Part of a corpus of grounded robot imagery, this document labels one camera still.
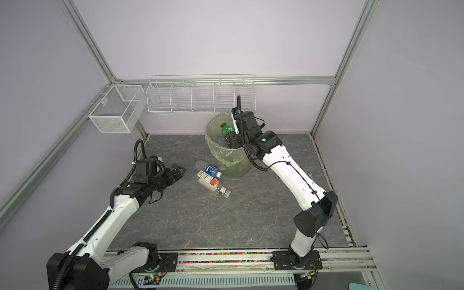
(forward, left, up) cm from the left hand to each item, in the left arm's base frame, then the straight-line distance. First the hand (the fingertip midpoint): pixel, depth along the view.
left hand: (179, 174), depth 81 cm
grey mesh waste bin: (+7, -28, -11) cm, 31 cm away
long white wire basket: (+44, -9, +13) cm, 47 cm away
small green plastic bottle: (+17, -22, +11) cm, 30 cm away
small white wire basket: (+38, +35, +9) cm, 52 cm away
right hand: (+9, -27, +16) cm, 33 cm away
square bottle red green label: (+1, -13, -12) cm, 18 cm away
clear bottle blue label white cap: (+10, -11, -11) cm, 19 cm away
